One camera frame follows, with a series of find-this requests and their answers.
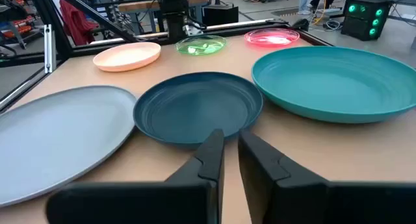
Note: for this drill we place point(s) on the dark blue plastic plate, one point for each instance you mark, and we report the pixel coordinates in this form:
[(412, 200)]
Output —
[(195, 110)]

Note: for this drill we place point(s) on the pink transparent plastic plate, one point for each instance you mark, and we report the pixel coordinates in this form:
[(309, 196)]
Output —
[(271, 38)]

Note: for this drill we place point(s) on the red cloth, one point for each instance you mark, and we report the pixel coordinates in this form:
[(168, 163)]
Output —
[(76, 22)]

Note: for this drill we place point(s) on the black computer tower with lights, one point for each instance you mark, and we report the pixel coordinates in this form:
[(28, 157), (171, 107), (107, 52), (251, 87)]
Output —
[(360, 22)]

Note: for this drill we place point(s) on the silver metal bracket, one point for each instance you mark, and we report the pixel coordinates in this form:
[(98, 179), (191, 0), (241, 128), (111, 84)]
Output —
[(48, 48)]

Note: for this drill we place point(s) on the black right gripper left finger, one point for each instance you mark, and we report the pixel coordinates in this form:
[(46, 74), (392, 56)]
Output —
[(195, 201)]

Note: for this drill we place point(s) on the black corner object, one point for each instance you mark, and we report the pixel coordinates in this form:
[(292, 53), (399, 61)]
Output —
[(301, 24)]

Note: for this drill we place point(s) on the shelf with orange items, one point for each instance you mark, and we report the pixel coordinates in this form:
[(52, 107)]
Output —
[(19, 29)]

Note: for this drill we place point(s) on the wooden top workbench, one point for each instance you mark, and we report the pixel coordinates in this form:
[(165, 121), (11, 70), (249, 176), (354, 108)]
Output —
[(146, 4)]

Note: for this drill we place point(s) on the peach plastic plate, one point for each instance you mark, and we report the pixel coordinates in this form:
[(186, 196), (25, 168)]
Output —
[(126, 56)]

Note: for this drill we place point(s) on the large grey plastic plate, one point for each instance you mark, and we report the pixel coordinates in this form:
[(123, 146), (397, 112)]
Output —
[(58, 136)]

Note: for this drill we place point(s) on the black table frame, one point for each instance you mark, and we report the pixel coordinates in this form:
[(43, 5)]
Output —
[(44, 9)]

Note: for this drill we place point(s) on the green transparent plastic plate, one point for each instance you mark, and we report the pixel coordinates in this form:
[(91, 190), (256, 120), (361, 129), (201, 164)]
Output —
[(201, 45)]

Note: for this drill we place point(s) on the silver aluminium rail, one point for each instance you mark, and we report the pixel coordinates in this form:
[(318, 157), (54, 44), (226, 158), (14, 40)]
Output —
[(240, 23)]

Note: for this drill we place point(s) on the black box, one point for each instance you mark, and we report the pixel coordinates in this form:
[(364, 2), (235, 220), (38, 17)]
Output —
[(221, 15)]

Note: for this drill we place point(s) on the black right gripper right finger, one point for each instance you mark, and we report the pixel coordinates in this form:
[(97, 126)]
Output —
[(292, 201)]

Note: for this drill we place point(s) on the large teal plastic plate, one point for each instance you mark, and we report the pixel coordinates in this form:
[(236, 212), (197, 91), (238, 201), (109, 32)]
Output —
[(334, 81)]

